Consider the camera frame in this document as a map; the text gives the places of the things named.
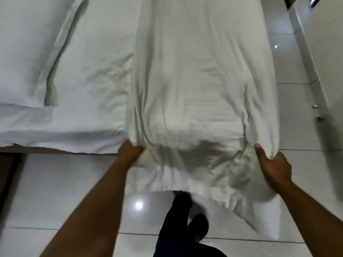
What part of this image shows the person's left hand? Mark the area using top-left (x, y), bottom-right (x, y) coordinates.
top-left (117, 140), bottom-right (146, 169)

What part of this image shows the person's right hand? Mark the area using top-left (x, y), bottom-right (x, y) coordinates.
top-left (254, 143), bottom-right (292, 188)

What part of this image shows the person's right forearm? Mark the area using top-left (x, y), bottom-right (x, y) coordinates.
top-left (273, 179), bottom-right (343, 257)

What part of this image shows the person's left forearm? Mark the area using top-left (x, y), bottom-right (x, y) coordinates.
top-left (40, 160), bottom-right (128, 257)

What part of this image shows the white bed sheet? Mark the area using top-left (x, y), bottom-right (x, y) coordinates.
top-left (0, 0), bottom-right (142, 154)

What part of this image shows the person's dark trouser leg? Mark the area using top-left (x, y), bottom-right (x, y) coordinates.
top-left (153, 191), bottom-right (228, 257)

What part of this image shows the person's dark shoe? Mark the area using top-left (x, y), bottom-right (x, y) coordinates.
top-left (188, 213), bottom-right (209, 242)

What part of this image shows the white pillow with flap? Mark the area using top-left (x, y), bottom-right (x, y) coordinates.
top-left (0, 0), bottom-right (89, 108)

